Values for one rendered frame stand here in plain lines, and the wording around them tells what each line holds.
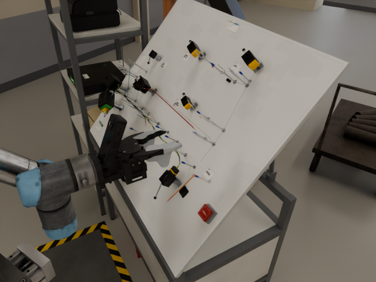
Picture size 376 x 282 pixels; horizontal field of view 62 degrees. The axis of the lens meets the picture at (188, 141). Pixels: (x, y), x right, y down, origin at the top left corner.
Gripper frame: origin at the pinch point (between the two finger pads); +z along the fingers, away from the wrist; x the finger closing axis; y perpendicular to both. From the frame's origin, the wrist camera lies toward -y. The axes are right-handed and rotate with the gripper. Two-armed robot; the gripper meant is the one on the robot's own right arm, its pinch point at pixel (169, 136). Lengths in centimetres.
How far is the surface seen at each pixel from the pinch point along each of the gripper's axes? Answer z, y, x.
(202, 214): 19, 46, -15
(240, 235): 43, 76, -20
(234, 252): 35, 76, -14
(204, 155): 32, 34, -33
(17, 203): -53, 133, -193
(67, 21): 5, -14, -125
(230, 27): 68, -11, -63
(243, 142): 42, 24, -20
